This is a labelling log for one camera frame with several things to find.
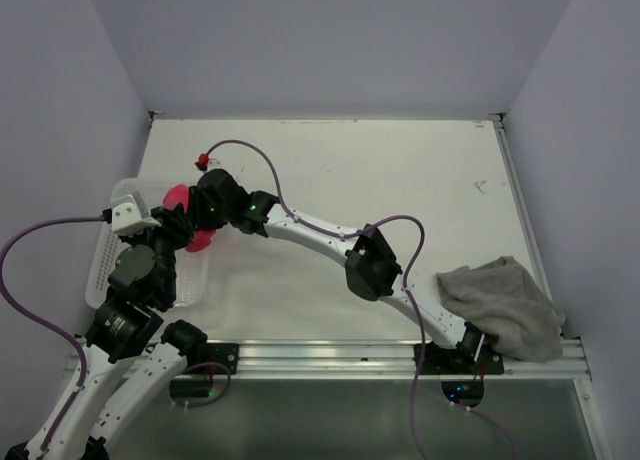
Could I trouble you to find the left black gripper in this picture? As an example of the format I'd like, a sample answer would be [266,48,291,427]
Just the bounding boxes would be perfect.
[119,200,194,303]

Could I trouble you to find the pink towel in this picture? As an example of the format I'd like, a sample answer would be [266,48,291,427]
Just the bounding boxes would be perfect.
[162,184,216,253]

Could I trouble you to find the clear plastic basket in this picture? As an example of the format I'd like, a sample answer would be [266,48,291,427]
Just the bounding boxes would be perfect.
[85,178,209,312]

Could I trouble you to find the grey towel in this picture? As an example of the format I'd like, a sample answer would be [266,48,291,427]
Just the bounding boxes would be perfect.
[436,257,566,363]

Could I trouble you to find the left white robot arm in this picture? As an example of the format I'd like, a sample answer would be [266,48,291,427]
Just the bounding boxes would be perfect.
[1,200,208,459]

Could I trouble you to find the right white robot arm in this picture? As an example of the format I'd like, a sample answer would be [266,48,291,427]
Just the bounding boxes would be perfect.
[188,169,485,373]

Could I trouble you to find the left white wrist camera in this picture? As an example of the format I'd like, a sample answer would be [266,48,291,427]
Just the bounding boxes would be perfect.
[109,192,161,237]

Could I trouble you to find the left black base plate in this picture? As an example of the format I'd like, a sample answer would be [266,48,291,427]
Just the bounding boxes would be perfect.
[201,342,240,377]

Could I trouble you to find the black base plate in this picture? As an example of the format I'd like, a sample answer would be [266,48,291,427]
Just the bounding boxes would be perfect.
[201,342,240,377]
[413,342,505,376]

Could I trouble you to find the aluminium mounting rail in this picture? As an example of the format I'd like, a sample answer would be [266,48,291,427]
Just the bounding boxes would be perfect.
[62,335,586,381]

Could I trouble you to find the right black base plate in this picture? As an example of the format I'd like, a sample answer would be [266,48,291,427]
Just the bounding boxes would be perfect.
[413,342,505,376]

